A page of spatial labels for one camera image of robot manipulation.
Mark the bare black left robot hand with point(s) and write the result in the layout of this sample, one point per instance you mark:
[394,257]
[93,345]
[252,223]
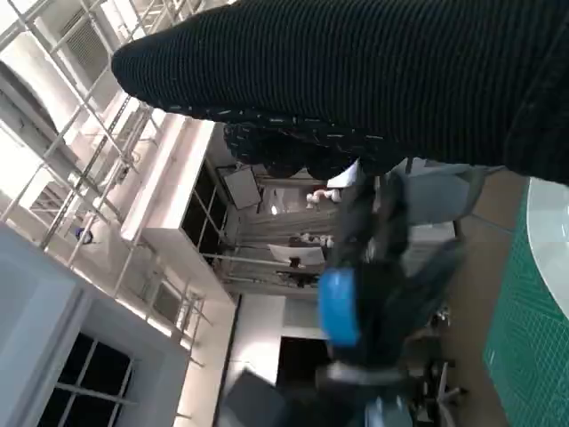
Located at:
[382,284]

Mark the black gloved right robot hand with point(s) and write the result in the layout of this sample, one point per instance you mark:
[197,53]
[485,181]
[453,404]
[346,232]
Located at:
[355,66]

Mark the white square plate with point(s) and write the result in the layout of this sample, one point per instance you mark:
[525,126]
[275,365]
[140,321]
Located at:
[551,249]

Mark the white desk screen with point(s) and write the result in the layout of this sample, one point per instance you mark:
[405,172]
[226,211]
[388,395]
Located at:
[295,255]

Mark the grey chair on castors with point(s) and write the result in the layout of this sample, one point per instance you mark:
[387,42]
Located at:
[444,200]

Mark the green cutting mat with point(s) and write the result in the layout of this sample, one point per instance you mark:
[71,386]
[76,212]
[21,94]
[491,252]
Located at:
[529,338]

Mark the tilted grey monitor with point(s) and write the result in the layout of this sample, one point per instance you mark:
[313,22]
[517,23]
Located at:
[242,187]

